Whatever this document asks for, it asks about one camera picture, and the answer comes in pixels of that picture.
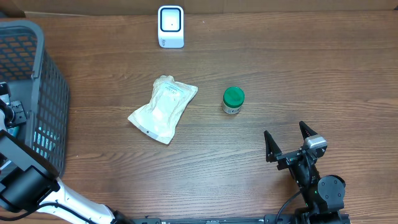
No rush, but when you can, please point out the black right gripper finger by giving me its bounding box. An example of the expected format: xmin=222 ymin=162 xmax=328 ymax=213
xmin=264 ymin=131 xmax=282 ymax=162
xmin=299 ymin=121 xmax=318 ymax=140

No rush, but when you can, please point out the green lid jar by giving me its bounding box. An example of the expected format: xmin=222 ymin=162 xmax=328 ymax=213
xmin=222 ymin=86 xmax=245 ymax=114

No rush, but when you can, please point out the beige food pouch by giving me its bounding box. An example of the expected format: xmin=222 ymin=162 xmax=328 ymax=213
xmin=127 ymin=75 xmax=198 ymax=144

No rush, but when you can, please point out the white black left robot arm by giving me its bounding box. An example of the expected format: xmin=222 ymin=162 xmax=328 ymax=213
xmin=1 ymin=82 xmax=133 ymax=224

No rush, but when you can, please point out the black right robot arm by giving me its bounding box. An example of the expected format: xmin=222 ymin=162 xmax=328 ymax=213
xmin=264 ymin=121 xmax=351 ymax=224

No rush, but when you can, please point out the white barcode scanner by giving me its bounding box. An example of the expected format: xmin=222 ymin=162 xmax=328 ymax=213
xmin=157 ymin=5 xmax=185 ymax=49

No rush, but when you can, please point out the grey plastic mesh basket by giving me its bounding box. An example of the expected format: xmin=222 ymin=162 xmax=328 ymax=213
xmin=1 ymin=21 xmax=70 ymax=175

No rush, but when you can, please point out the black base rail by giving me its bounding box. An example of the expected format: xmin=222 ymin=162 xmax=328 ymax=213
xmin=131 ymin=214 xmax=351 ymax=224

